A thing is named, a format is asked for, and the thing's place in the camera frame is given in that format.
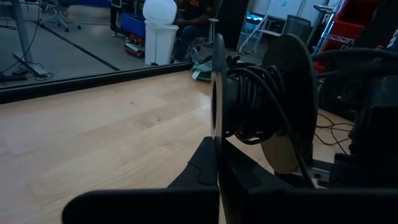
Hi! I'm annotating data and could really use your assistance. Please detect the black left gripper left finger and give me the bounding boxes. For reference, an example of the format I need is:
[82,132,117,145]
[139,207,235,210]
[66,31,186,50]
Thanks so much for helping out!
[62,136,220,224]

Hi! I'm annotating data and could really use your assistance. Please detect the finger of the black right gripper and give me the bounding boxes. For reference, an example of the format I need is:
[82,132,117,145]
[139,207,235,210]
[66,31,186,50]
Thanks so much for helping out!
[275,158,335,189]

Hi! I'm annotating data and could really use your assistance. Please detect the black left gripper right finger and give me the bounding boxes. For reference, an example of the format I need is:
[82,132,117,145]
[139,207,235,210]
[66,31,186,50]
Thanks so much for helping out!
[217,139,398,224]

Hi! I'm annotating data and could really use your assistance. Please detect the black cable spool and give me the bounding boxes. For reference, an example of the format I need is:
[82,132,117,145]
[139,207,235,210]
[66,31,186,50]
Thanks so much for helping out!
[210,32,319,175]

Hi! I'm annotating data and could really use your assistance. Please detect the long black cord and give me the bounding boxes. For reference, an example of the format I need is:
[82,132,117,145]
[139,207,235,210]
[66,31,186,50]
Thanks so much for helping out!
[224,64,356,189]

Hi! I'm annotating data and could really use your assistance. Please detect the red stacking bin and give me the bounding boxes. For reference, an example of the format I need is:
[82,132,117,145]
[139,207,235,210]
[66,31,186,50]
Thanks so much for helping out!
[313,0,385,73]

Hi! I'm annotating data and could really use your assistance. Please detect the black mesh chair back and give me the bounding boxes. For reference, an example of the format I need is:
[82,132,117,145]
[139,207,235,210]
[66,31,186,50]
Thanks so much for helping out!
[282,14,312,46]

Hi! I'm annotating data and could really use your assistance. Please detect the stacked flat boxes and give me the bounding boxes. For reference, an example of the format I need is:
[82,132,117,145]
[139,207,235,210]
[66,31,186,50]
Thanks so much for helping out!
[124,33,146,58]

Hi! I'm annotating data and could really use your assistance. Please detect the white pedal trash bin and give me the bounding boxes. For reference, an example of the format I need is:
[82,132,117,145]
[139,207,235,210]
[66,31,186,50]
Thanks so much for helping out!
[142,0,180,67]

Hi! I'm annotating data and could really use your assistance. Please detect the black tall cabinet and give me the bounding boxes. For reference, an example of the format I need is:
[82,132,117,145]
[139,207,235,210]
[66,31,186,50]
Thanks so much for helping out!
[214,0,250,51]

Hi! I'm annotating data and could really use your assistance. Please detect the person wearing headphones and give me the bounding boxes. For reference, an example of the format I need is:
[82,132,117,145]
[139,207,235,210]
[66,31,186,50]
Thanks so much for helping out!
[172,0,218,63]

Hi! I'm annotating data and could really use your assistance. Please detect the blue floor crate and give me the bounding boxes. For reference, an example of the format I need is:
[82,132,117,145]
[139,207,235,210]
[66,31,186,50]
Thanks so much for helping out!
[120,12,147,40]

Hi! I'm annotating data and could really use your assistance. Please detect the white stool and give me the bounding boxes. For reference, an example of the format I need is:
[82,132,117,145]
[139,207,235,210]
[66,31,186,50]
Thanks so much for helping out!
[207,17,220,44]

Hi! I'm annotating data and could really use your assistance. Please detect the grey office chair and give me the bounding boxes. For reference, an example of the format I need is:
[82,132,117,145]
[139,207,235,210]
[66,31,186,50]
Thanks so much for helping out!
[39,0,82,33]

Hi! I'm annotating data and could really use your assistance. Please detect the grey desk leg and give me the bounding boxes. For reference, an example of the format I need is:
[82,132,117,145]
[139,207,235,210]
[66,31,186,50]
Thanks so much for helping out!
[11,0,50,78]

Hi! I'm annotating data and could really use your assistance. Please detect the chrome wire rack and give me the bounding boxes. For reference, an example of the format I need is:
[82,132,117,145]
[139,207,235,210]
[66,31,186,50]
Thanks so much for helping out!
[313,0,357,57]

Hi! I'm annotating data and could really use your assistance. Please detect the black table edge rail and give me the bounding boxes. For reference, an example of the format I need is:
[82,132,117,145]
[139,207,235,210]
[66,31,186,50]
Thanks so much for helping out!
[0,61,194,105]

